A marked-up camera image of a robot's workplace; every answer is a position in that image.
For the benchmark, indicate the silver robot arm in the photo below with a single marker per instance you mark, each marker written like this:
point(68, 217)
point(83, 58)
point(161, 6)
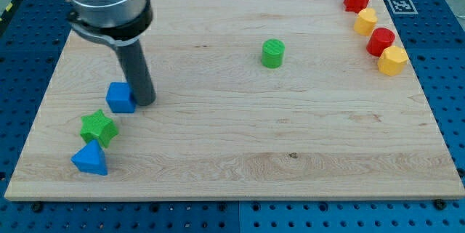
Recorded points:
point(108, 21)

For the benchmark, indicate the wooden board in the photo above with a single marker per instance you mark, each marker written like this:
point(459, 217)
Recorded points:
point(325, 125)

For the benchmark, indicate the green cylinder block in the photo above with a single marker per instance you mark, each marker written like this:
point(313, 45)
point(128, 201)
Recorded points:
point(272, 53)

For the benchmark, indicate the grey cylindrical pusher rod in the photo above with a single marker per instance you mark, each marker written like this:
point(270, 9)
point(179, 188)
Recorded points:
point(133, 63)

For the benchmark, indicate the blue cube block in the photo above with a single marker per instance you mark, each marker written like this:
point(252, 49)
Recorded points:
point(120, 98)

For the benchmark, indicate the green star block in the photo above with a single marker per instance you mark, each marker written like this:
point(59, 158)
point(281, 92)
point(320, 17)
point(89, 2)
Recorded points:
point(97, 126)

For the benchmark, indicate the blue triangle block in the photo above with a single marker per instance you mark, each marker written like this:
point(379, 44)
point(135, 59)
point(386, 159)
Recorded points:
point(91, 159)

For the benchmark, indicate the yellow heart block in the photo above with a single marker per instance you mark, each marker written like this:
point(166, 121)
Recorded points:
point(366, 21)

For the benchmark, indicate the red cylinder block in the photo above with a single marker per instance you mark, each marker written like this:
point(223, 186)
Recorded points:
point(380, 39)

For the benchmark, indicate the yellow hexagon block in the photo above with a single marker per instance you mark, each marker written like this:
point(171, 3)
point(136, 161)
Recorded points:
point(392, 60)

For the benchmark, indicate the white fiducial marker tag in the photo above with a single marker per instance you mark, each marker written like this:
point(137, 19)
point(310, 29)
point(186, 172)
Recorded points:
point(402, 7)

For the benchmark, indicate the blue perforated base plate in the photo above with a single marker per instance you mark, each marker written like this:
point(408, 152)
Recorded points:
point(31, 46)

